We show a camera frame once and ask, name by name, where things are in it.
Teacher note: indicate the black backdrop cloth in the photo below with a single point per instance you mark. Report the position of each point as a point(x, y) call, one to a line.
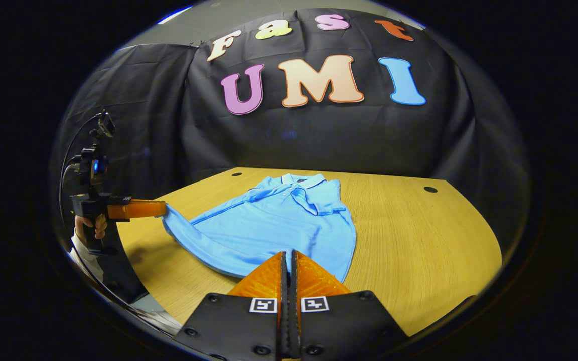
point(344, 135)

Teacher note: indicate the light blue polo T-shirt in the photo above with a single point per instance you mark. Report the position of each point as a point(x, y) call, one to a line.
point(279, 225)

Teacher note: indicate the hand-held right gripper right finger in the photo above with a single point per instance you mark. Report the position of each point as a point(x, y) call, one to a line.
point(339, 326)

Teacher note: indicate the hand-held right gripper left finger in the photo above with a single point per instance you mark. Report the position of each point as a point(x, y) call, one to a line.
point(239, 326)

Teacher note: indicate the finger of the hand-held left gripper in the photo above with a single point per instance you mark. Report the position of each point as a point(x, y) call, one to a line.
point(136, 209)

